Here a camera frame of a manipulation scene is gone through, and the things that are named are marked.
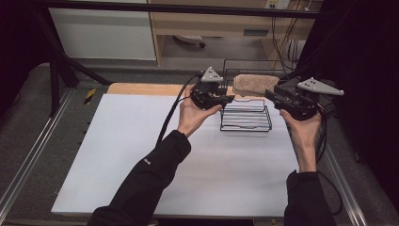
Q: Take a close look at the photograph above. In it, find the white cabinet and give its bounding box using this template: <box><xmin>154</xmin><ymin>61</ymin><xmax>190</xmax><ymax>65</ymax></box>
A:
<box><xmin>48</xmin><ymin>7</ymin><xmax>157</xmax><ymax>61</ymax></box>

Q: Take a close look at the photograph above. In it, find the person's left hand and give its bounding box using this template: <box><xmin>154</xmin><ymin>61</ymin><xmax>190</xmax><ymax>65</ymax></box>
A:
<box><xmin>176</xmin><ymin>84</ymin><xmax>224</xmax><ymax>138</ymax></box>

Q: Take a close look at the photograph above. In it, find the aluminium rail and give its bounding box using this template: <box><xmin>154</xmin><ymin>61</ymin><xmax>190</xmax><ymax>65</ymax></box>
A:
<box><xmin>0</xmin><ymin>88</ymin><xmax>75</xmax><ymax>216</ymax></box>
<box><xmin>322</xmin><ymin>142</ymin><xmax>369</xmax><ymax>226</ymax></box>

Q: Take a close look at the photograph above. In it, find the office chair base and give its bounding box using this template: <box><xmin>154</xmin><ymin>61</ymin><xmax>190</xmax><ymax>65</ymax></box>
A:
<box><xmin>173</xmin><ymin>34</ymin><xmax>207</xmax><ymax>49</ymax></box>

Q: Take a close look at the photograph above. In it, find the black metal frame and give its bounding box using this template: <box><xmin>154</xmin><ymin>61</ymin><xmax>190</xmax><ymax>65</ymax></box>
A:
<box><xmin>30</xmin><ymin>0</ymin><xmax>334</xmax><ymax>118</ymax></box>

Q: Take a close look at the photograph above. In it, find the hanging cables bundle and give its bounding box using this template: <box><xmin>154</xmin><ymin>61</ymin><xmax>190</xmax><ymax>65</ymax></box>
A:
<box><xmin>270</xmin><ymin>15</ymin><xmax>299</xmax><ymax>73</ymax></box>

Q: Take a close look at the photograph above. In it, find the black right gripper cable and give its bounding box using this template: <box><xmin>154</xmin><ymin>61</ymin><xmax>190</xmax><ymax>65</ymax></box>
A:
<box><xmin>314</xmin><ymin>102</ymin><xmax>344</xmax><ymax>217</ymax></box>

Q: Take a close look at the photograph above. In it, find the black wire rack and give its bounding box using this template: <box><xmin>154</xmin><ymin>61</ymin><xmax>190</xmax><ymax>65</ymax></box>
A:
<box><xmin>219</xmin><ymin>58</ymin><xmax>286</xmax><ymax>133</ymax></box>

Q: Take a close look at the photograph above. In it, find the person's right hand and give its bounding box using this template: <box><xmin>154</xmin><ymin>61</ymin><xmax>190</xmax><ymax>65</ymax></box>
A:
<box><xmin>279</xmin><ymin>109</ymin><xmax>323</xmax><ymax>149</ymax></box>

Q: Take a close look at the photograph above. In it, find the yellow black striped tape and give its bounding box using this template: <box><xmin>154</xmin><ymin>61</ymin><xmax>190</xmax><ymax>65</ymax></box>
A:
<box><xmin>83</xmin><ymin>88</ymin><xmax>97</xmax><ymax>105</ymax></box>

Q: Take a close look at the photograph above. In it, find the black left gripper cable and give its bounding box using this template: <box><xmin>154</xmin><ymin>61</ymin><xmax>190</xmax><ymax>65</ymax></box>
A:
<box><xmin>155</xmin><ymin>73</ymin><xmax>202</xmax><ymax>146</ymax></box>

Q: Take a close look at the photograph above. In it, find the beige terry towel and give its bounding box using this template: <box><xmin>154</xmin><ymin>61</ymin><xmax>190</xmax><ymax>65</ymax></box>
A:
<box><xmin>232</xmin><ymin>73</ymin><xmax>280</xmax><ymax>98</ymax></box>

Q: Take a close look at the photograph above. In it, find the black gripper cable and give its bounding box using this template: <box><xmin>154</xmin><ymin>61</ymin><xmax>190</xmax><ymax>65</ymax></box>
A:
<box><xmin>155</xmin><ymin>73</ymin><xmax>202</xmax><ymax>146</ymax></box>
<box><xmin>314</xmin><ymin>102</ymin><xmax>344</xmax><ymax>217</ymax></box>

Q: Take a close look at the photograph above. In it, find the light wooden desk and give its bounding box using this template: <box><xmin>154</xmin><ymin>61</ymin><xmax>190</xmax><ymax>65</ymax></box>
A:
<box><xmin>147</xmin><ymin>0</ymin><xmax>325</xmax><ymax>68</ymax></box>

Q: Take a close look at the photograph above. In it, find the white power strip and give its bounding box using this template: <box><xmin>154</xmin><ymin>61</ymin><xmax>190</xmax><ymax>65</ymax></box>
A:
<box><xmin>264</xmin><ymin>0</ymin><xmax>292</xmax><ymax>10</ymax></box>

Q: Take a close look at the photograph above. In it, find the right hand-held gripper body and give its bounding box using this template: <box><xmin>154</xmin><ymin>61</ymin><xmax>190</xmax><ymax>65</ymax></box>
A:
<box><xmin>278</xmin><ymin>77</ymin><xmax>344</xmax><ymax>121</ymax></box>

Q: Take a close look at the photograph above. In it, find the black curtain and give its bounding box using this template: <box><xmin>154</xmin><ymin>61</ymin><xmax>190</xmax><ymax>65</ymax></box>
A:
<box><xmin>295</xmin><ymin>0</ymin><xmax>399</xmax><ymax>203</ymax></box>

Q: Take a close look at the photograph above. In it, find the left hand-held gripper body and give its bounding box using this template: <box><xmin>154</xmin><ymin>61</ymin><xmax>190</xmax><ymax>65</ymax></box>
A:
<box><xmin>190</xmin><ymin>66</ymin><xmax>225</xmax><ymax>111</ymax></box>

